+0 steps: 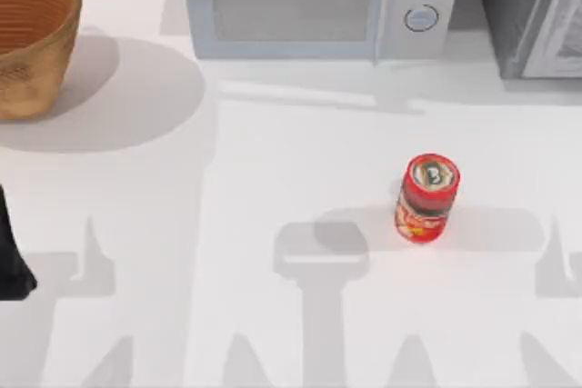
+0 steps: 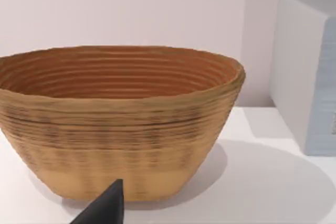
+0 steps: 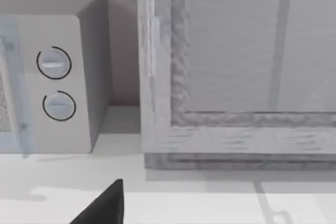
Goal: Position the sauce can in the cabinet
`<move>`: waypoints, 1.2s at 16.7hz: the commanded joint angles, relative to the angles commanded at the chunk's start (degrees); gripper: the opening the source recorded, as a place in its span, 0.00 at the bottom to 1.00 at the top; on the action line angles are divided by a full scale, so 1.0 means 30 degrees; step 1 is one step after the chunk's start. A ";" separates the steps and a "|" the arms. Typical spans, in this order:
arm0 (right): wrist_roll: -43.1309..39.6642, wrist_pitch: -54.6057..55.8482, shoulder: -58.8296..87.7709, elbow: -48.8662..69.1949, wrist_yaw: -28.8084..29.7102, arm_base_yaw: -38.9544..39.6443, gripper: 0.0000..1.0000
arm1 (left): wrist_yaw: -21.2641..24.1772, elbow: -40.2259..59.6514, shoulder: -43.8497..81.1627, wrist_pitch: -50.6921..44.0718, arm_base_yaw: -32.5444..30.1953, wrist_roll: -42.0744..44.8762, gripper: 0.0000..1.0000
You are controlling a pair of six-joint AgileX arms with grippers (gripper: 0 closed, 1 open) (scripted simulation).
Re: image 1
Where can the red jar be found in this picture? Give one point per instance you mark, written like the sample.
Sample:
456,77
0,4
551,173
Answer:
425,206

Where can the pale microwave oven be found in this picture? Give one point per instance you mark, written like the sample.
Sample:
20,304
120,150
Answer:
409,47

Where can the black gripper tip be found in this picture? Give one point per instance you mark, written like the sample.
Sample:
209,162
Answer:
11,261

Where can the brown woven basket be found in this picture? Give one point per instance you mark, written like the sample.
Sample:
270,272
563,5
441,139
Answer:
32,42

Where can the microwave door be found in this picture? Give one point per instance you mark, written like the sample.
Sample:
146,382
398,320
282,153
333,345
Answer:
291,2

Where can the round microwave knob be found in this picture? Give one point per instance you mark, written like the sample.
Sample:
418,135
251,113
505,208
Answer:
421,18

